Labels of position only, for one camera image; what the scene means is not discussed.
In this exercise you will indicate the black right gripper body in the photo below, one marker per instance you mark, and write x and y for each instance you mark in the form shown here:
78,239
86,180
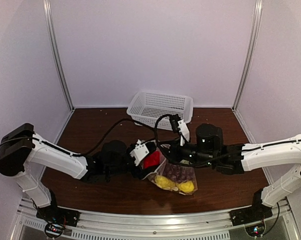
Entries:
200,157

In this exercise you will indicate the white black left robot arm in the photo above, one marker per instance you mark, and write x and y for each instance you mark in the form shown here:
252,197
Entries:
22,146

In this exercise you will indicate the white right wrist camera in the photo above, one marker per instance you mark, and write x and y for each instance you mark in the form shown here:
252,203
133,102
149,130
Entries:
180,127

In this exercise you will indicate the white plastic perforated basket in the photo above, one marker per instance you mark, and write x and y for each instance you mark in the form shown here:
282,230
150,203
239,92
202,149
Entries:
147,107

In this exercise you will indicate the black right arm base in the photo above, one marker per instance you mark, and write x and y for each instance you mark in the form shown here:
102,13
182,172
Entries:
249,215

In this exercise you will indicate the red fake food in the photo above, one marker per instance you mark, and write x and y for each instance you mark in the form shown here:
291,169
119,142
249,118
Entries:
153,161

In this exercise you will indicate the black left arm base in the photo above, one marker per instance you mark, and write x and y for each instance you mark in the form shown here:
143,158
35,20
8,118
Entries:
58,215

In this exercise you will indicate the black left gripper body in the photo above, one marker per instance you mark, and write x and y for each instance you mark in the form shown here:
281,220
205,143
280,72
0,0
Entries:
114,170

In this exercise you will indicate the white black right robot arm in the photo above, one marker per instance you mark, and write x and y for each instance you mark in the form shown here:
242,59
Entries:
240,158

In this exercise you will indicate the purple fake grapes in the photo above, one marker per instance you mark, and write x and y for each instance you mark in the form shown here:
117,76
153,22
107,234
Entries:
179,174

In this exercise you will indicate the yellow fake banana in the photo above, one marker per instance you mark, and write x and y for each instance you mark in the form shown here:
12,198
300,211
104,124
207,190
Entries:
184,188

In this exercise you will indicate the aluminium front rail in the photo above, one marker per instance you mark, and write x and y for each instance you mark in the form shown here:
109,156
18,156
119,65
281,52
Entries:
211,225

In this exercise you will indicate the aluminium corner post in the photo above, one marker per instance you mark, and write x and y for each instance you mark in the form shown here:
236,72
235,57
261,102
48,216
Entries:
254,34
55,53

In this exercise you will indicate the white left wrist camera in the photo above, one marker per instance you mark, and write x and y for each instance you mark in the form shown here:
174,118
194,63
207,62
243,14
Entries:
140,150

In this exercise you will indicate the clear zip top bag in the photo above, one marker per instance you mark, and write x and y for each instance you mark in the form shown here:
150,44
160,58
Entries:
159,171

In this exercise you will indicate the right aluminium corner post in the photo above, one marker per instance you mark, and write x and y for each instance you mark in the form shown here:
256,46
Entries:
254,34

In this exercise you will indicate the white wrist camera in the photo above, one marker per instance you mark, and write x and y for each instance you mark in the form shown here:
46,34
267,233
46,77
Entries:
180,127
140,150

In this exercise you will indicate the left aluminium corner post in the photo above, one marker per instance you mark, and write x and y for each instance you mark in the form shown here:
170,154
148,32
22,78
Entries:
55,53

